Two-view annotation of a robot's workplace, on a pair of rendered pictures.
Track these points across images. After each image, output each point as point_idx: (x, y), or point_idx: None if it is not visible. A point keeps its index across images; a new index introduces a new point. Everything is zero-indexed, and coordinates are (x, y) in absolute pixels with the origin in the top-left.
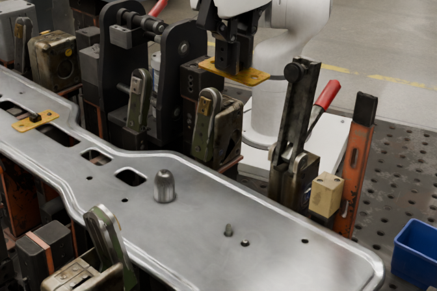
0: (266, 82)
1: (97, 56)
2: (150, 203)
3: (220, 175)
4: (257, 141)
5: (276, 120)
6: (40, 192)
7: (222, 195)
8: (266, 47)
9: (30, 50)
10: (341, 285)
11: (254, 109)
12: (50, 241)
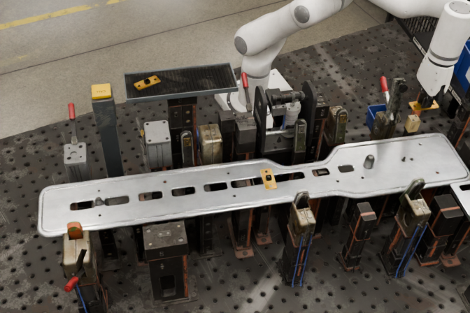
0: (261, 80)
1: (253, 126)
2: (370, 171)
3: (366, 142)
4: None
5: None
6: (265, 212)
7: (378, 149)
8: (258, 61)
9: (207, 147)
10: (446, 149)
11: (250, 97)
12: (371, 210)
